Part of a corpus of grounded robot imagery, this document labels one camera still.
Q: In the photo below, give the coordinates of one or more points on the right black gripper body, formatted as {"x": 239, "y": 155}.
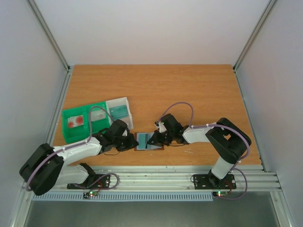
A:
{"x": 161, "y": 137}

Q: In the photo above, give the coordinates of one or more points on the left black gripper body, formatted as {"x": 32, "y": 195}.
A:
{"x": 122, "y": 145}

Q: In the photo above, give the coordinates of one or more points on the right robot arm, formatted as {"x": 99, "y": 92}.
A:
{"x": 227, "y": 139}

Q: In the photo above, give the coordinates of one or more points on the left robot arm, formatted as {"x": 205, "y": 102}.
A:
{"x": 50, "y": 166}

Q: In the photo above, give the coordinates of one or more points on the teal card stack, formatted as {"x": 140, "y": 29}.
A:
{"x": 119, "y": 112}

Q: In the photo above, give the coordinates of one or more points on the red circle card in bin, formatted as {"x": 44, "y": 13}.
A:
{"x": 75, "y": 121}

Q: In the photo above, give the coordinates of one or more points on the white plastic bin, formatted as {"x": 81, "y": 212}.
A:
{"x": 122, "y": 101}

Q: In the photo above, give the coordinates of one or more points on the green two-compartment bin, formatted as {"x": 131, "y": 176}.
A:
{"x": 72, "y": 135}

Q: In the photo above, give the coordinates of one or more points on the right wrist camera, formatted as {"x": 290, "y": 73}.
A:
{"x": 160, "y": 126}

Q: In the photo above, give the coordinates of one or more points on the aluminium front rail frame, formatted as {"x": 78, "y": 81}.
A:
{"x": 178, "y": 178}

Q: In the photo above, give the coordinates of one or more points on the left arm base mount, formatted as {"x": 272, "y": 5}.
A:
{"x": 101, "y": 180}

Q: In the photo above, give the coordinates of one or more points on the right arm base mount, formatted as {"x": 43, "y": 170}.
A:
{"x": 204, "y": 181}

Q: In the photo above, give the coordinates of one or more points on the grey slotted cable duct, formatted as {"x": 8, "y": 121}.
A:
{"x": 125, "y": 196}

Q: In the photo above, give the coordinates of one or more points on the right aluminium frame post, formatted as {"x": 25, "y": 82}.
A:
{"x": 256, "y": 30}

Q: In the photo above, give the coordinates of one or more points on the aluminium frame post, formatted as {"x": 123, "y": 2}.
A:
{"x": 256, "y": 30}
{"x": 41, "y": 20}

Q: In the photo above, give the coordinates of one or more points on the left aluminium frame post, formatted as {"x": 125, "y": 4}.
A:
{"x": 41, "y": 20}

